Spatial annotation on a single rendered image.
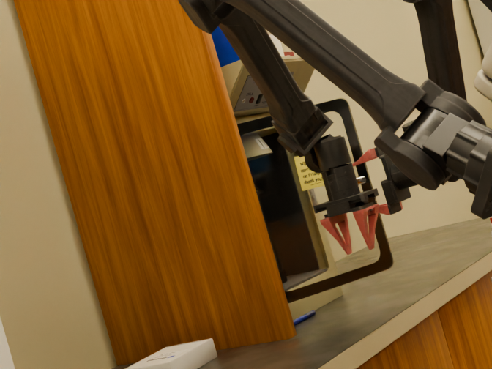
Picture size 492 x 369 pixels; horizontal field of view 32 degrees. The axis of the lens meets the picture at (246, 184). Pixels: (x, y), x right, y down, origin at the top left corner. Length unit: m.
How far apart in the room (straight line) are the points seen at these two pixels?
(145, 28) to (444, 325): 0.90
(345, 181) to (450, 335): 0.58
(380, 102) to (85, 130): 1.01
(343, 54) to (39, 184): 1.08
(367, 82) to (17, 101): 1.13
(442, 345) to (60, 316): 0.84
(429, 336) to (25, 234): 0.90
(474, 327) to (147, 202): 0.81
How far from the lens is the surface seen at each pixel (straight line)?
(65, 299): 2.00
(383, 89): 1.08
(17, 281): 1.92
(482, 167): 1.00
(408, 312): 1.71
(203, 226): 1.77
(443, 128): 1.05
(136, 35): 1.84
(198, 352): 1.70
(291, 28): 1.10
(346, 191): 1.49
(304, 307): 1.95
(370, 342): 1.57
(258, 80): 1.37
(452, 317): 1.97
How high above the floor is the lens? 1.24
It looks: 1 degrees up
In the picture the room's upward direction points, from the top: 16 degrees counter-clockwise
